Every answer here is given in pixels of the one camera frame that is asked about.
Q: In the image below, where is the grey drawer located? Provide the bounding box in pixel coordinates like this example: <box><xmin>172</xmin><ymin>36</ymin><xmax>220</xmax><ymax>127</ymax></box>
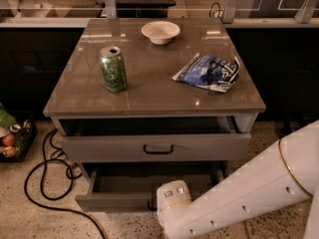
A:
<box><xmin>76</xmin><ymin>161</ymin><xmax>224</xmax><ymax>212</ymax></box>
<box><xmin>62</xmin><ymin>117</ymin><xmax>250</xmax><ymax>162</ymax></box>

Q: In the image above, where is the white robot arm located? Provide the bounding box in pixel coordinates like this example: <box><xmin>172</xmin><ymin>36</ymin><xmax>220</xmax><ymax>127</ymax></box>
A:
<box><xmin>157</xmin><ymin>120</ymin><xmax>319</xmax><ymax>239</ymax></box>

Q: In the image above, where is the grey drawer cabinet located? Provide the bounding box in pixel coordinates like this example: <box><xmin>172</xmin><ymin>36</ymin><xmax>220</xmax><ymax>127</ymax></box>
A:
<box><xmin>42</xmin><ymin>17</ymin><xmax>267</xmax><ymax>214</ymax></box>

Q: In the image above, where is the grey top drawer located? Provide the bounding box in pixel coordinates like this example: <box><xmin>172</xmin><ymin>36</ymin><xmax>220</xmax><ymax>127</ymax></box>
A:
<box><xmin>62</xmin><ymin>117</ymin><xmax>250</xmax><ymax>162</ymax></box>

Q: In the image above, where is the green soda can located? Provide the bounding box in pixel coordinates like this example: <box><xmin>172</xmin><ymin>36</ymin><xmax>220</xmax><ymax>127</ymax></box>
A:
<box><xmin>99</xmin><ymin>46</ymin><xmax>127</xmax><ymax>93</ymax></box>

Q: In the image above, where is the blue chip bag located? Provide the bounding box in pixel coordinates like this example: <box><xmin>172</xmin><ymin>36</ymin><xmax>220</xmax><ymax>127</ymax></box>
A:
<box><xmin>172</xmin><ymin>53</ymin><xmax>240</xmax><ymax>93</ymax></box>

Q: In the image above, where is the white bowl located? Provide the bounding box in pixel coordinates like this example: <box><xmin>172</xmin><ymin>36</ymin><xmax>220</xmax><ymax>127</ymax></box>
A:
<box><xmin>142</xmin><ymin>21</ymin><xmax>180</xmax><ymax>45</ymax></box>

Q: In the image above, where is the black stand with wheel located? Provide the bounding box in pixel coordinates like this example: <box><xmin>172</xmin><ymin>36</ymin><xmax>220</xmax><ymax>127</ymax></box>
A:
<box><xmin>280</xmin><ymin>120</ymin><xmax>292</xmax><ymax>136</ymax></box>

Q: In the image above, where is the orange fruit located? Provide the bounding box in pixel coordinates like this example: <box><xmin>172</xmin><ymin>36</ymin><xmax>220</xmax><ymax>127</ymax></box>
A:
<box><xmin>2</xmin><ymin>134</ymin><xmax>15</xmax><ymax>146</ymax></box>

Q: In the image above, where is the green bag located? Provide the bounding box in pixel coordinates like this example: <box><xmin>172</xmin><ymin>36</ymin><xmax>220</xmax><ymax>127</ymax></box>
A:
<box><xmin>0</xmin><ymin>103</ymin><xmax>16</xmax><ymax>128</ymax></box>

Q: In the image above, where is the black floor cable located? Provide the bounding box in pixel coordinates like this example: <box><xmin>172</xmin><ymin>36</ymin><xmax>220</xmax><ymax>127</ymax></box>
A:
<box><xmin>23</xmin><ymin>128</ymin><xmax>107</xmax><ymax>239</ymax></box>

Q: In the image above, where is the black cable behind cabinet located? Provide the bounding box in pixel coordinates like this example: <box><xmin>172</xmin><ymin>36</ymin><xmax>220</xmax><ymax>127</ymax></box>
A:
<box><xmin>208</xmin><ymin>1</ymin><xmax>224</xmax><ymax>19</ymax></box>

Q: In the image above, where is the black wire fruit basket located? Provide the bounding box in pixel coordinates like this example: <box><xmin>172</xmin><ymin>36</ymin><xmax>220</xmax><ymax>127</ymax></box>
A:
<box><xmin>0</xmin><ymin>119</ymin><xmax>37</xmax><ymax>162</ymax></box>

